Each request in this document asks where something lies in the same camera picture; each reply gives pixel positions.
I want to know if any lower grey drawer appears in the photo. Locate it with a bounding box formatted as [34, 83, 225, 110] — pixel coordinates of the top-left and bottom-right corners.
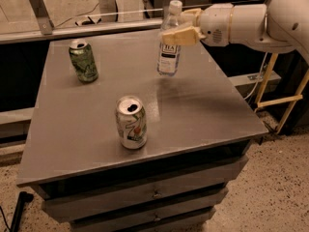
[71, 185, 228, 232]

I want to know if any grey drawer cabinet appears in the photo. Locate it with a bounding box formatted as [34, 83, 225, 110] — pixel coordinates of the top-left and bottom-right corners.
[17, 30, 266, 232]

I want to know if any green soda can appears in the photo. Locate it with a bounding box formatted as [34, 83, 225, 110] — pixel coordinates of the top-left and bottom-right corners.
[69, 39, 98, 83]

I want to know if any left metal railing bracket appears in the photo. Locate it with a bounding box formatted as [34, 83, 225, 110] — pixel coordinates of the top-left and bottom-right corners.
[29, 0, 54, 35]

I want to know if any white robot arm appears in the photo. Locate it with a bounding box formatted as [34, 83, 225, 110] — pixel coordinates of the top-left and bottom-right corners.
[160, 0, 309, 63]

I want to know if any clear plastic water bottle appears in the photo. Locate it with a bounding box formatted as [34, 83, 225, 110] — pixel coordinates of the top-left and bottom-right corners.
[156, 0, 183, 76]

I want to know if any white 7up can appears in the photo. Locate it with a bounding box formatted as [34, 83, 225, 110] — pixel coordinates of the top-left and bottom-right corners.
[115, 96, 147, 149]

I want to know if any upper grey drawer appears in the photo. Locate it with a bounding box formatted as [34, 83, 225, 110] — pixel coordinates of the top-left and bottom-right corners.
[42, 156, 248, 222]

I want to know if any white cable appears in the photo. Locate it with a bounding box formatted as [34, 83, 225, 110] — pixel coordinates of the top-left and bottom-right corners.
[242, 51, 268, 102]

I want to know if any metal railing beam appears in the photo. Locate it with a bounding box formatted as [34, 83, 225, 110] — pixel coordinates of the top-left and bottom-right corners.
[0, 6, 268, 45]

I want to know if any black stand foot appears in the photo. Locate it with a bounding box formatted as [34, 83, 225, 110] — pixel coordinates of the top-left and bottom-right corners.
[0, 191, 34, 232]

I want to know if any grey drawer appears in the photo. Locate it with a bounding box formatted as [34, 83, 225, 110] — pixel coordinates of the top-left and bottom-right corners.
[71, 185, 228, 232]
[42, 156, 248, 222]

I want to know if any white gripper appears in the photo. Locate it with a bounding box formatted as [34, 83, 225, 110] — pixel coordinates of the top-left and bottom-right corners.
[160, 3, 234, 46]

